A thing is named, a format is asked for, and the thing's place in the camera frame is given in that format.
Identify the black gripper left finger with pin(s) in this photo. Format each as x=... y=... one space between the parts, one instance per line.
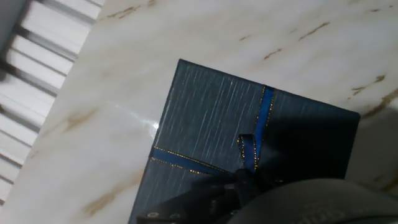
x=192 y=205

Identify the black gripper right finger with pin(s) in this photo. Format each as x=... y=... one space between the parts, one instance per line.
x=252 y=183

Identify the dark blue ribboned box lid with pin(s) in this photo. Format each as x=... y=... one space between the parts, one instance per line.
x=211 y=118

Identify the marble pattern table mat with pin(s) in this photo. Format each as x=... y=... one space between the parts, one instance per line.
x=93 y=109

